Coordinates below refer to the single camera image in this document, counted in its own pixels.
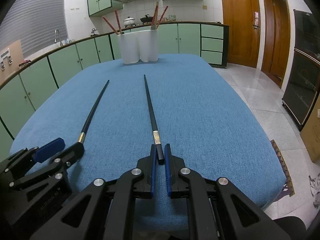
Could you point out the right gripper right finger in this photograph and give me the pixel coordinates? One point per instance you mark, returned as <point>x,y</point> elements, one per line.
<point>217,209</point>

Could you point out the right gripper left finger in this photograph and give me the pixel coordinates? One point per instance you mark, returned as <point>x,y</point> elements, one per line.
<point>104,209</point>

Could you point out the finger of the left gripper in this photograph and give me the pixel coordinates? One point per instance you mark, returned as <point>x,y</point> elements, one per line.
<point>48,150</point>
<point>69,156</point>

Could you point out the black chopstick gold band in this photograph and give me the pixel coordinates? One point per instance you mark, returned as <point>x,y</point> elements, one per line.
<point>155,132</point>

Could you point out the green lower kitchen cabinets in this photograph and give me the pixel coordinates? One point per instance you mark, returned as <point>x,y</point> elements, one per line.
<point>26,89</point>

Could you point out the cardboard board with clips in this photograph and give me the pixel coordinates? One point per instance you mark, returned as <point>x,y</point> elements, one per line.
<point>11,58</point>

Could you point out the blue tablecloth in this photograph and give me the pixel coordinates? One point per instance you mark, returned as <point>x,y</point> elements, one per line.
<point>197,112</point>

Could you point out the sink faucet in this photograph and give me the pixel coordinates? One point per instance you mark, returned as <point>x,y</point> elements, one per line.
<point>57,38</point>

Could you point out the cardboard box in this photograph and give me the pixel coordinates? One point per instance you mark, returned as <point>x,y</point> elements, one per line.
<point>310,134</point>

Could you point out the white twin utensil holder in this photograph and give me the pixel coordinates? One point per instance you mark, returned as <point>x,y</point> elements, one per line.
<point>139,46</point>

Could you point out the grey window blind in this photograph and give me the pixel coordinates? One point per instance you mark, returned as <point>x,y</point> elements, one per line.
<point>33,22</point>

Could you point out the red chopstick in holder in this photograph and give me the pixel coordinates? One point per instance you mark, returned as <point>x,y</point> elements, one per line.
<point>110,25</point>
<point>118,22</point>
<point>154,19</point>
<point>161,18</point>

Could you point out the white cooking pot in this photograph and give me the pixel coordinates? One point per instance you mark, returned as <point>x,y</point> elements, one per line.
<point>129,22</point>

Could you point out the black glass cabinet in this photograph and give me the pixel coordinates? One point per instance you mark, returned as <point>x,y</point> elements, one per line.
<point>302,89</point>

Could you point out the black wok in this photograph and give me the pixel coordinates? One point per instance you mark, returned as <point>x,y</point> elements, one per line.
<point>147,19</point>

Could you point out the wooden door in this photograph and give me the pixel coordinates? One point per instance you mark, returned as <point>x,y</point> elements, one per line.
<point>243,19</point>
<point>277,40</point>

